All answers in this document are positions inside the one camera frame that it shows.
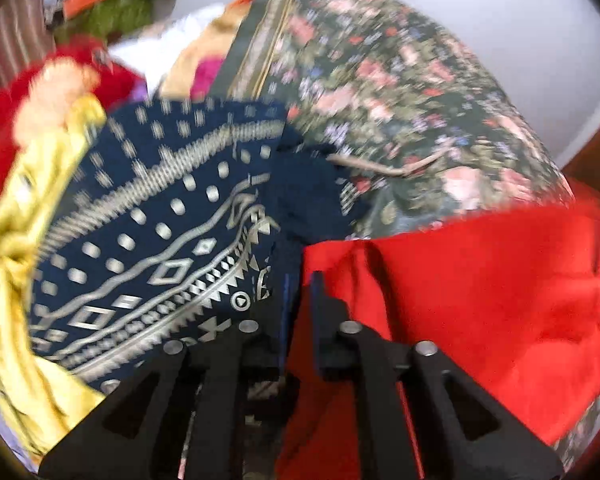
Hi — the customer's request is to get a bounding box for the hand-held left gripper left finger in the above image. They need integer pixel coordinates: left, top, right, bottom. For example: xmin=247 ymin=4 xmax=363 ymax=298
xmin=37 ymin=274 xmax=302 ymax=480

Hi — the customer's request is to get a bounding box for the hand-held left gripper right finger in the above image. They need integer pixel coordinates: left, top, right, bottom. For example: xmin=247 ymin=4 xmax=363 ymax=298
xmin=309 ymin=270 xmax=567 ymax=480

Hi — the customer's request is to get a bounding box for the red zip jacket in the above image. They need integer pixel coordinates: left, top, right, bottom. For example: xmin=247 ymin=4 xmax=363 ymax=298
xmin=275 ymin=182 xmax=600 ymax=480

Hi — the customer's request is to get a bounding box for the navy patterned cloth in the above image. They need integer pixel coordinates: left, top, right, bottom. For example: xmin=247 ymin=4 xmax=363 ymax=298
xmin=30 ymin=99 xmax=377 ymax=397

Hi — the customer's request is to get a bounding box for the yellow cloth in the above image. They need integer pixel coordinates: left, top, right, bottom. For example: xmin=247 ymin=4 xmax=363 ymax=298
xmin=0 ymin=95 xmax=109 ymax=467

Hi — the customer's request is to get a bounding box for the floral bed blanket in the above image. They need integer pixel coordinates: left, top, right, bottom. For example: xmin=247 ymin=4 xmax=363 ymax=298
xmin=210 ymin=0 xmax=600 ymax=468

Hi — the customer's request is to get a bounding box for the pink cloth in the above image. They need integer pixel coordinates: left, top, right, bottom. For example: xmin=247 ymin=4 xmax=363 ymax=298
xmin=190 ymin=57 xmax=227 ymax=102

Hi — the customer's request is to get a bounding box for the red plush garment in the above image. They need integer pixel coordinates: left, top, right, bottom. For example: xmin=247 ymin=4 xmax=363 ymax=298
xmin=0 ymin=35 xmax=147 ymax=202

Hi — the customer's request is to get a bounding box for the tan cloth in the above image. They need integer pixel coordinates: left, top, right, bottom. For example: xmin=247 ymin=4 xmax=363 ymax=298
xmin=155 ymin=24 xmax=242 ymax=102

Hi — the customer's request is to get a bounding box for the white cloth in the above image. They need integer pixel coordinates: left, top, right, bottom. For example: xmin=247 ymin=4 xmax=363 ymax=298
xmin=107 ymin=5 xmax=232 ymax=97

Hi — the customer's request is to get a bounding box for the green patterned cloth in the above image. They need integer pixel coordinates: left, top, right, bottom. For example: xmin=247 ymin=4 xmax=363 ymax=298
xmin=55 ymin=0 xmax=157 ymax=47

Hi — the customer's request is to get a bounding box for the striped brown curtain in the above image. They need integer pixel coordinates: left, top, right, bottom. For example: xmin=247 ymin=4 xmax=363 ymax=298
xmin=0 ymin=0 xmax=57 ymax=92

